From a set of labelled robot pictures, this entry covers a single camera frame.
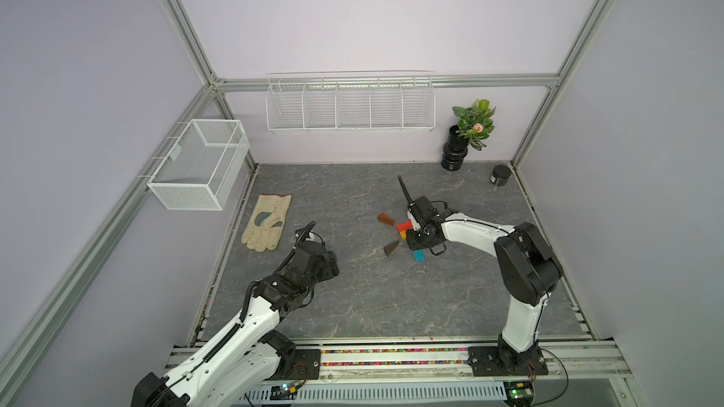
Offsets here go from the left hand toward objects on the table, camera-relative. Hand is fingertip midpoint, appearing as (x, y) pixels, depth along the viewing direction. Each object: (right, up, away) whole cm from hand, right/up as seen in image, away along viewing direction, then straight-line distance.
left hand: (327, 261), depth 81 cm
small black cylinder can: (+65, +27, +31) cm, 77 cm away
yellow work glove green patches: (-25, +8, +19) cm, 33 cm away
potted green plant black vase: (+48, +42, +15) cm, 66 cm away
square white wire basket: (-39, +27, +2) cm, 48 cm away
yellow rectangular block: (+23, +6, +8) cm, 25 cm away
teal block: (+29, -1, +11) cm, 31 cm away
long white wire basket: (+6, +52, +18) cm, 56 cm away
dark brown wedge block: (+19, +1, +16) cm, 25 cm away
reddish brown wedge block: (+17, +10, +22) cm, 30 cm away
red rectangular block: (+24, +7, +21) cm, 33 cm away
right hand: (+27, +3, +16) cm, 32 cm away
